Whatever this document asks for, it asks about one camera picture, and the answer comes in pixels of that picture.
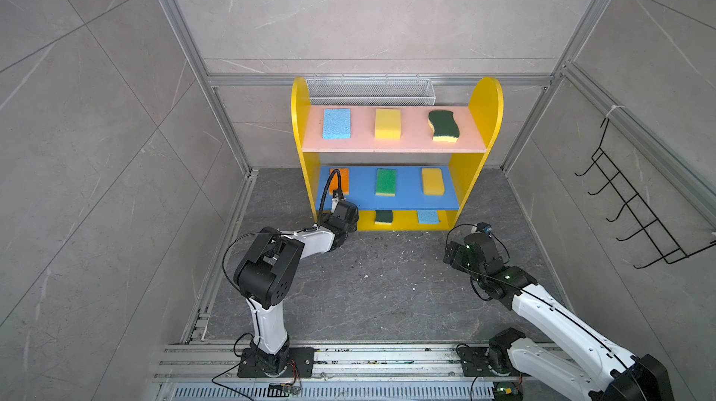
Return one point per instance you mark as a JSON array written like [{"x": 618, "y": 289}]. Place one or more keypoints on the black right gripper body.
[{"x": 461, "y": 260}]

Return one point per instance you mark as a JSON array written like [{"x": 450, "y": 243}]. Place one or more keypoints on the black wire hook rack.
[{"x": 649, "y": 225}]

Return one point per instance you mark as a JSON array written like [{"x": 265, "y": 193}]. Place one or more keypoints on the bright green sponge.
[{"x": 386, "y": 182}]

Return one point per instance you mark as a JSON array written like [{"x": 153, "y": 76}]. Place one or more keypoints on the yellow shelf unit frame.
[{"x": 321, "y": 169}]

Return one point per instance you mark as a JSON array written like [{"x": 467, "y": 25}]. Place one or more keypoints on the yellow sponge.
[
  {"x": 388, "y": 124},
  {"x": 433, "y": 182}
]

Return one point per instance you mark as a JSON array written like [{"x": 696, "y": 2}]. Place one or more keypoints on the green scouring sponge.
[
  {"x": 444, "y": 127},
  {"x": 384, "y": 217}
]

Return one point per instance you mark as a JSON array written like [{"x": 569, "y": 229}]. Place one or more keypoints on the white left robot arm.
[{"x": 268, "y": 269}]

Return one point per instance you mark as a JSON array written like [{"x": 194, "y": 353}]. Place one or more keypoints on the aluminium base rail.
[{"x": 419, "y": 371}]

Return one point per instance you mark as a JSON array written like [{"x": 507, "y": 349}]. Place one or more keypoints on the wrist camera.
[
  {"x": 483, "y": 228},
  {"x": 338, "y": 195}
]

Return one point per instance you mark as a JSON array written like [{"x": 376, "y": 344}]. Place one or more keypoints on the aluminium frame profile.
[{"x": 186, "y": 42}]

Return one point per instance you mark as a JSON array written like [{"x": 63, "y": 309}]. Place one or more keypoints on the wire mesh basket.
[{"x": 371, "y": 92}]

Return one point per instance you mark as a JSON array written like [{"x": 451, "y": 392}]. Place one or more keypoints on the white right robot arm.
[{"x": 559, "y": 322}]

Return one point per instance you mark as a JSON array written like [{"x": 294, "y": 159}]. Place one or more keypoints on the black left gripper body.
[{"x": 352, "y": 228}]

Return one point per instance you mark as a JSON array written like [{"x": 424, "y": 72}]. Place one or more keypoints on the orange sponge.
[{"x": 344, "y": 180}]

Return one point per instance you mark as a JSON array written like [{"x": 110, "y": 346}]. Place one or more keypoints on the blue sponge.
[
  {"x": 428, "y": 217},
  {"x": 337, "y": 124}
]

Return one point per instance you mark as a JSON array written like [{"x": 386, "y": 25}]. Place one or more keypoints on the pink upper shelf board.
[{"x": 416, "y": 135}]

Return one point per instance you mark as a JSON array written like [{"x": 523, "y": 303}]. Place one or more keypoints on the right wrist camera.
[{"x": 483, "y": 228}]

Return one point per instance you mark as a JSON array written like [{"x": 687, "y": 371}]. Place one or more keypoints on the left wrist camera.
[{"x": 338, "y": 195}]

